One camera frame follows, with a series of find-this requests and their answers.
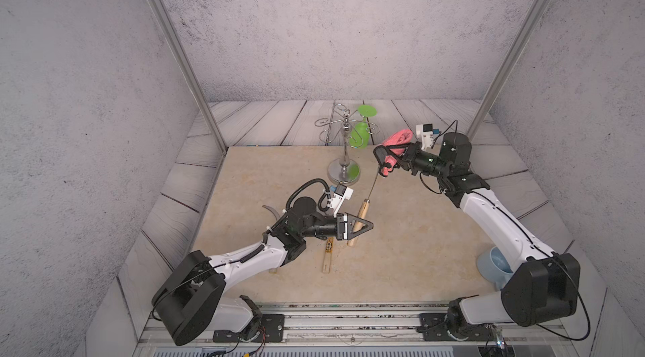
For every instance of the pink fluffy rag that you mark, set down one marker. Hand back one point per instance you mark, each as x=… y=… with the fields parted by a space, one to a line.
x=396 y=145

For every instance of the green plastic goblet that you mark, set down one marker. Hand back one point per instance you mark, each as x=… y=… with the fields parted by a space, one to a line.
x=360 y=133

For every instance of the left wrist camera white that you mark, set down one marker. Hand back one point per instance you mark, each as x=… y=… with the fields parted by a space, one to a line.
x=337 y=195

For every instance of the aluminium frame post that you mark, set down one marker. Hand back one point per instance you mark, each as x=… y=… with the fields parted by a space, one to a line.
x=529 y=23
x=179 y=54

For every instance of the left aluminium frame post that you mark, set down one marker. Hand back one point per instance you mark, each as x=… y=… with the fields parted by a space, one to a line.
x=179 y=54

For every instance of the right aluminium frame post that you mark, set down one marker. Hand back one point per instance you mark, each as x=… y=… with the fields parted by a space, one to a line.
x=529 y=23

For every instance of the small sickle wooden handle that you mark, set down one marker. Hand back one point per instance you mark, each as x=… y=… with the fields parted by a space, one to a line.
x=364 y=208
x=276 y=215
x=328 y=256

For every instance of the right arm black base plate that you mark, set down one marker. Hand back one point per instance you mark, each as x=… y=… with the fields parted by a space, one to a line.
x=443 y=328

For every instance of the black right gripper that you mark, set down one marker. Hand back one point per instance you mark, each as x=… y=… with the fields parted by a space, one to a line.
x=408 y=160

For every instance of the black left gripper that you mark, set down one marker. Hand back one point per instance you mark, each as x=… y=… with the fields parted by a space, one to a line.
x=343 y=234

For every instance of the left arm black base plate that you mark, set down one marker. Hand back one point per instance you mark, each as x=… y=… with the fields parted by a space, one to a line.
x=269 y=329

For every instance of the aluminium mounting rail base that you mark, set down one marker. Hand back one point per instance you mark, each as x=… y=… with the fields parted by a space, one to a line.
x=360 y=329

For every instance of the chrome glass holder stand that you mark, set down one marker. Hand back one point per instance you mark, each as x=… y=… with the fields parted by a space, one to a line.
x=344 y=170

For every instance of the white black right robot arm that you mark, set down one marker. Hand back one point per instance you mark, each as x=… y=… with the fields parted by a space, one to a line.
x=544 y=285

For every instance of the light blue ceramic mug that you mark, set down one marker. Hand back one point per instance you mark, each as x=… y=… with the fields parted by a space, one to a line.
x=494 y=267

